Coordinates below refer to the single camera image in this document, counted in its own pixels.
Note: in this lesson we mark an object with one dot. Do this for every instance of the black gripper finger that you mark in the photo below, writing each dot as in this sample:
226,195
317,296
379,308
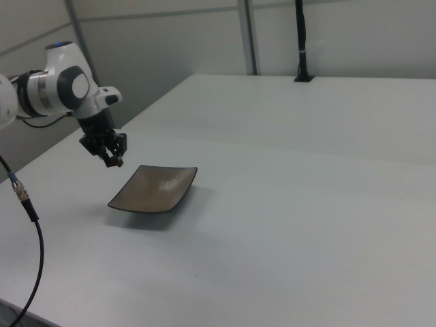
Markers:
97,147
119,144

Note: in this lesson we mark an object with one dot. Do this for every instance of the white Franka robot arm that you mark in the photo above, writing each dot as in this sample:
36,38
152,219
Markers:
61,88

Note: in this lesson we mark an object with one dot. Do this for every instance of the upright grey metal frame post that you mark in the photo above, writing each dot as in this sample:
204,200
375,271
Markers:
248,37

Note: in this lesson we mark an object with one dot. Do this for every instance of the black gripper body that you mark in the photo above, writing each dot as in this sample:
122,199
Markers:
97,124

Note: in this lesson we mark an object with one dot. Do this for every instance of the square brown ceramic plate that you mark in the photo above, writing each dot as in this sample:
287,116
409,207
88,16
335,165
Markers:
153,189

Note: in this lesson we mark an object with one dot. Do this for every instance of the red strawberry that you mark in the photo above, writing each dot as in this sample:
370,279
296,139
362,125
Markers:
115,162

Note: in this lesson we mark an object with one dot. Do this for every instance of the slanted grey metal frame post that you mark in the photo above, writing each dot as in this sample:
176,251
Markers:
79,20

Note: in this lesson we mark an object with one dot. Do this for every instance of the black camera stand pole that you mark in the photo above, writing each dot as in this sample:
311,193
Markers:
302,37

